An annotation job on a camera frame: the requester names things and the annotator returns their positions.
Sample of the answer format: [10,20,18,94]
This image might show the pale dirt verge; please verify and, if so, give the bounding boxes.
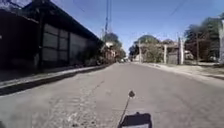
[141,61,224,81]

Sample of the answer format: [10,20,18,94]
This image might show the dark building with grey panels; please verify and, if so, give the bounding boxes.
[0,0,104,73]

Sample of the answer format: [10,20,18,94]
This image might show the wall with pale gate posts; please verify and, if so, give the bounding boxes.
[134,36,194,66]

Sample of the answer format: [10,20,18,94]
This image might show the utility pole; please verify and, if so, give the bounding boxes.
[104,0,111,38]

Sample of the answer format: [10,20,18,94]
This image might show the group of trees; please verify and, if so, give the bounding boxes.
[98,32,128,64]

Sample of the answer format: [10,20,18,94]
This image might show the overhead wires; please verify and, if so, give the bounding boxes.
[71,0,191,34]

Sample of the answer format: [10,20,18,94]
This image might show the concrete kerb pavement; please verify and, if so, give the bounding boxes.
[0,63,113,97]

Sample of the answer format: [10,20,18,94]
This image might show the tall green tree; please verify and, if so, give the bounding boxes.
[183,13,224,63]

